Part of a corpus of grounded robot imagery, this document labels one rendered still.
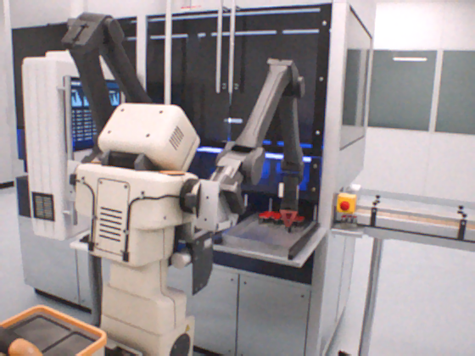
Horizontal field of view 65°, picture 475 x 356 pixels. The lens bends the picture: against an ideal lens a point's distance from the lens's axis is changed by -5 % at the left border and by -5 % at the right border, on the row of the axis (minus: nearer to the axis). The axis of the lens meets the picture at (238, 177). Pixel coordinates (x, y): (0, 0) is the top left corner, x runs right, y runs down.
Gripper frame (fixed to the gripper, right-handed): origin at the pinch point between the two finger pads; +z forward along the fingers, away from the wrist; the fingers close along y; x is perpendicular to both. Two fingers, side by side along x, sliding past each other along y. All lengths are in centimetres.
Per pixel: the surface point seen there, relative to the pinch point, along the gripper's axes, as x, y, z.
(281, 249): 0.9, -22.7, 2.0
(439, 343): -95, 71, 93
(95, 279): 98, 18, 46
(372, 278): -40, 20, 30
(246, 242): 13.7, -19.2, 2.0
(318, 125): -9.6, 13.7, -38.7
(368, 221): -34.3, 17.9, 2.0
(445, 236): -65, 10, 4
